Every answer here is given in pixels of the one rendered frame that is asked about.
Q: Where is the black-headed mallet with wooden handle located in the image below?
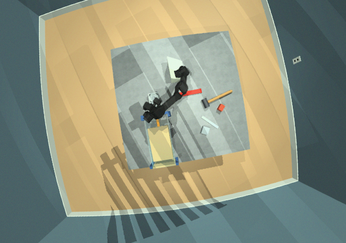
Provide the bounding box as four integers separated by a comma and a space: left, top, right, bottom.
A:
201, 90, 233, 108

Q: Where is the red flat bar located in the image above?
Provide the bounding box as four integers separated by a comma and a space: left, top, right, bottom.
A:
183, 88, 202, 96

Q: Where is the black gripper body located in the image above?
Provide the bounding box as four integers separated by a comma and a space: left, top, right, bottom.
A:
143, 97, 161, 116

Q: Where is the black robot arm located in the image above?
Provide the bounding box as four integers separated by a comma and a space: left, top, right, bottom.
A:
143, 66, 190, 123

